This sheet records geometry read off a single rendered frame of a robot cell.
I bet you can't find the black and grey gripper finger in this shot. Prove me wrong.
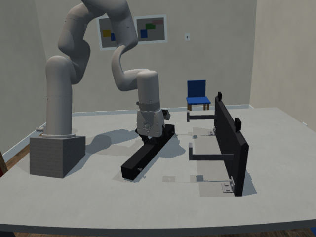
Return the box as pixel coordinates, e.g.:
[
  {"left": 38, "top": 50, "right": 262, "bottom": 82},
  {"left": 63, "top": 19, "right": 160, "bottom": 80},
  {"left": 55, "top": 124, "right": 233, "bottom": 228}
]
[
  {"left": 156, "top": 126, "right": 169, "bottom": 153},
  {"left": 139, "top": 134, "right": 149, "bottom": 144}
]

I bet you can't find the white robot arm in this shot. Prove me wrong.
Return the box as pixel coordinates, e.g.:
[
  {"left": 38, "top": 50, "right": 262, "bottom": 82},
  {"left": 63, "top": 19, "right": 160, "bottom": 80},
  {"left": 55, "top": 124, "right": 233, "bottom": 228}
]
[{"left": 36, "top": 0, "right": 160, "bottom": 138}]

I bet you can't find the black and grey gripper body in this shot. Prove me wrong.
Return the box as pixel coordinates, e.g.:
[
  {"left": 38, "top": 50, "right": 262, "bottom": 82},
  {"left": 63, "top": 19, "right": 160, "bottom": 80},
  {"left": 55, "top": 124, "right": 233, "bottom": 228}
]
[{"left": 137, "top": 108, "right": 165, "bottom": 137}]

